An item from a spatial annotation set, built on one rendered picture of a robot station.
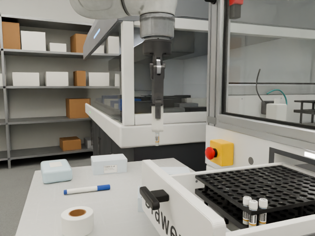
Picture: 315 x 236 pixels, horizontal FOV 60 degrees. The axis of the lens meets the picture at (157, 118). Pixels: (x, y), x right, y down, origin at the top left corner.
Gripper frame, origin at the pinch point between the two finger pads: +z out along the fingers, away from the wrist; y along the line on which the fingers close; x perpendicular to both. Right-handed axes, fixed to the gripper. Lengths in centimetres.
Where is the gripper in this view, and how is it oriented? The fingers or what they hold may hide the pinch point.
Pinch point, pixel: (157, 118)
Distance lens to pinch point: 73.0
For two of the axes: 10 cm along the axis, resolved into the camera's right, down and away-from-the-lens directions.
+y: -0.6, -1.2, 9.9
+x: -10.0, 0.1, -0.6
